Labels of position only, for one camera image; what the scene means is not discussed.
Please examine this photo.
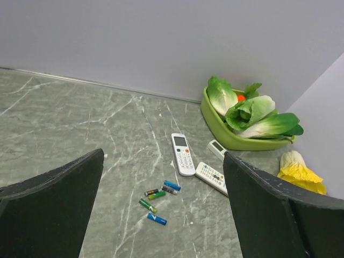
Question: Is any small white remote with display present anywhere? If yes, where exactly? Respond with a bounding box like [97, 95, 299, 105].
[207, 139, 227, 162]

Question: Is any black orange battery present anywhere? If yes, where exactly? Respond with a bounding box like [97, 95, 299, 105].
[144, 189, 161, 197]

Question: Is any white remote with coloured buttons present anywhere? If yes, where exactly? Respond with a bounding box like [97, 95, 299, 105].
[195, 162, 228, 196]

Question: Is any small green leaf toy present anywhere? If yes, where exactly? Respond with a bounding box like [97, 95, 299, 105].
[244, 83, 262, 99]

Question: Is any white remote with orange button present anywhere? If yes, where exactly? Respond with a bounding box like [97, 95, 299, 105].
[171, 133, 196, 177]

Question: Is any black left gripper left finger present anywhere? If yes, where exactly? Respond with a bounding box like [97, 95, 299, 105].
[1, 148, 104, 257]

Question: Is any dark grey battery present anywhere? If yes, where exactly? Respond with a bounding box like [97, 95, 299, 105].
[161, 185, 177, 195]

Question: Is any green battery single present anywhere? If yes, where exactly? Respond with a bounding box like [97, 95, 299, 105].
[139, 198, 157, 213]

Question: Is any orange toy carrot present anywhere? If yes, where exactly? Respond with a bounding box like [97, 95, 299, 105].
[238, 95, 246, 102]

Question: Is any yellow toy cabbage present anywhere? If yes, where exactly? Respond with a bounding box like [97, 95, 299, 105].
[277, 150, 327, 195]

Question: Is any toy lettuce left in basket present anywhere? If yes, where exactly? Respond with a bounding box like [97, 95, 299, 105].
[206, 76, 238, 116]

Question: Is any toy cabbage middle of basket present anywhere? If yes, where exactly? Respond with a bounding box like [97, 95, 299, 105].
[225, 95, 275, 131]

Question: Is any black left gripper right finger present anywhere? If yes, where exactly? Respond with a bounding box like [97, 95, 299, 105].
[223, 152, 343, 257]

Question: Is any green plastic basket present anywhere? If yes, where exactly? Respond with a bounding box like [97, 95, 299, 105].
[200, 87, 297, 151]

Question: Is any green yellow battery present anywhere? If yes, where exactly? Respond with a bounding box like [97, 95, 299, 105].
[147, 191, 166, 200]

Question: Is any blue battery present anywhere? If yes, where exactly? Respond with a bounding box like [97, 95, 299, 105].
[147, 213, 167, 226]
[164, 180, 181, 191]

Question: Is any toy bok choy dark green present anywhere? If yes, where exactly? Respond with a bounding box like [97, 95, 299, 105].
[234, 113, 304, 139]

